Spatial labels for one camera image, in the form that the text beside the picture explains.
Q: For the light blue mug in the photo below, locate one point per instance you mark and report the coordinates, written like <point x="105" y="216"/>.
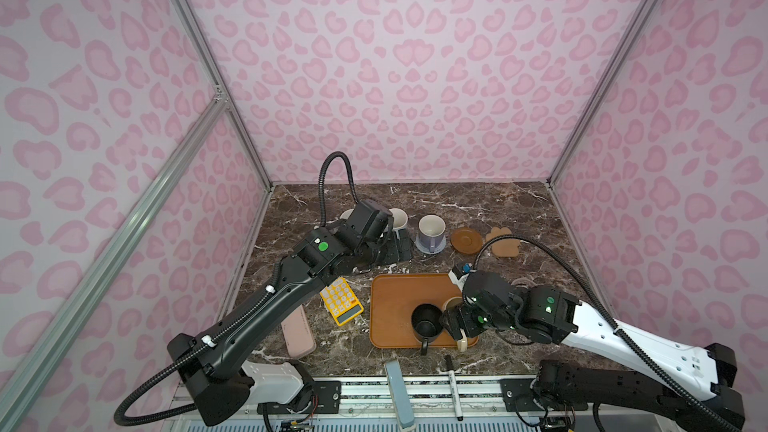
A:
<point x="400" y="219"/>

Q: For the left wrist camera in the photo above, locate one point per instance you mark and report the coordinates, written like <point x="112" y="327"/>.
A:
<point x="367" y="223"/>

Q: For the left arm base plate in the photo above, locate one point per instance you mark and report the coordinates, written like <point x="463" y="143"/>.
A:
<point x="323" y="398"/>

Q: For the cream yellow mug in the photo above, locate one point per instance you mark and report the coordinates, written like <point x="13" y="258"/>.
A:
<point x="462" y="342"/>

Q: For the black marker pen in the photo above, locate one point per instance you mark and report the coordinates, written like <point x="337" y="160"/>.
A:
<point x="455" y="395"/>

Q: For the clear tape roll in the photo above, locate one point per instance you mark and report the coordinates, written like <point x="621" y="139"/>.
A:
<point x="523" y="283"/>

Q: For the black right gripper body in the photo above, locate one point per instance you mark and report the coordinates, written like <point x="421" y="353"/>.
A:
<point x="477" y="320"/>

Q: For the pink case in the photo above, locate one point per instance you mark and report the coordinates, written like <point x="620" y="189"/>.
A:
<point x="297" y="334"/>

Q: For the white speckled mug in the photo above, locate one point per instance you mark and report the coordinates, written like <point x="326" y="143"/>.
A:
<point x="347" y="214"/>

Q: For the orange rectangular tray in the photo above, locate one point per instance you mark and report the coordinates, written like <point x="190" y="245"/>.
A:
<point x="395" y="297"/>

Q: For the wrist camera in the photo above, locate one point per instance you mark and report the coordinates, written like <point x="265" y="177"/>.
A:
<point x="367" y="223"/>
<point x="481" y="288"/>

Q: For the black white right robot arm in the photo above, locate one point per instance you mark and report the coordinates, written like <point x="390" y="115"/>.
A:
<point x="690" y="385"/>

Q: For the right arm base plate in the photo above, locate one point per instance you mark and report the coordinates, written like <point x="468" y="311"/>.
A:
<point x="518" y="396"/>

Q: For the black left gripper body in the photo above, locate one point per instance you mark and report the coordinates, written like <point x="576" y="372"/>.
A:
<point x="388" y="250"/>

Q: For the grey blue round coaster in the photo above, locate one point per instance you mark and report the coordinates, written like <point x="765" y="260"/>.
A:
<point x="431" y="251"/>

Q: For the white mug purple handle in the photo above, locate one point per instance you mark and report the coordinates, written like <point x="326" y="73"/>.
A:
<point x="431" y="230"/>

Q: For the light blue stapler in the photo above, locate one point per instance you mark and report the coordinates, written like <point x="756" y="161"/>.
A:
<point x="400" y="398"/>

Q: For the brown wooden round coaster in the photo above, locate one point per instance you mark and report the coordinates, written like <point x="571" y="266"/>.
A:
<point x="466" y="241"/>

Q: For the brown paw shaped coaster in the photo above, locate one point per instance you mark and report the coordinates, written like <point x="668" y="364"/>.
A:
<point x="508" y="248"/>

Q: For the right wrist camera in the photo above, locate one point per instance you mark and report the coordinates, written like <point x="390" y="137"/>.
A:
<point x="481" y="288"/>

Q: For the black mug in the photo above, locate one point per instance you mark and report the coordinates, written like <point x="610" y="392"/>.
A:
<point x="426" y="325"/>

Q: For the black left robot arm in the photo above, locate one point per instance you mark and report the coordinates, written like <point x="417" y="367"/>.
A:
<point x="214" y="365"/>

